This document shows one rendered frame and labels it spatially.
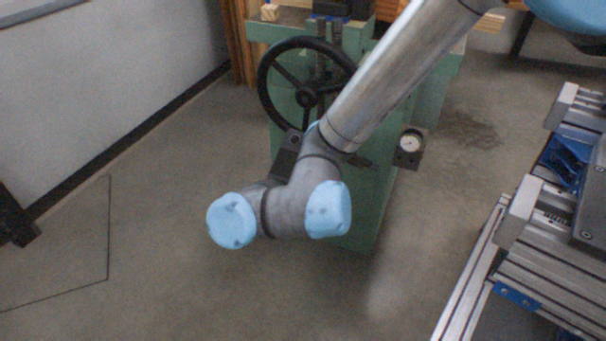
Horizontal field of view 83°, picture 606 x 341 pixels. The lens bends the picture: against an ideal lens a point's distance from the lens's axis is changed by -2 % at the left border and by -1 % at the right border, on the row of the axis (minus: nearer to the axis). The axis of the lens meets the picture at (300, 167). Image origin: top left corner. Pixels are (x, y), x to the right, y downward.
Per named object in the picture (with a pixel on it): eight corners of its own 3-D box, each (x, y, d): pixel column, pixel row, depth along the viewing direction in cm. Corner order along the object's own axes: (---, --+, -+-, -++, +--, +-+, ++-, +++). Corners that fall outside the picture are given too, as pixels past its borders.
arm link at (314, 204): (346, 152, 49) (276, 159, 53) (335, 209, 41) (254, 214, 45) (357, 190, 54) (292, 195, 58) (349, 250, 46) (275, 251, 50)
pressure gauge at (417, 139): (395, 154, 99) (401, 131, 94) (398, 147, 102) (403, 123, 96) (418, 159, 97) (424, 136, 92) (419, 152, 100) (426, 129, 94)
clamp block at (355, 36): (303, 55, 88) (303, 19, 82) (321, 37, 97) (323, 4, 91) (359, 65, 84) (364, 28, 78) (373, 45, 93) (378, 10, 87)
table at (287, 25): (228, 52, 97) (224, 31, 93) (276, 19, 118) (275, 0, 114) (454, 96, 79) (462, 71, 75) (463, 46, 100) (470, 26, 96)
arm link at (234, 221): (258, 253, 45) (205, 253, 48) (290, 227, 55) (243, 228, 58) (249, 195, 44) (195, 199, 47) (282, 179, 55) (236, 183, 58)
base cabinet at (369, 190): (274, 224, 157) (262, 83, 110) (319, 151, 197) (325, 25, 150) (370, 258, 144) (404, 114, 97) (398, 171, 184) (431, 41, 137)
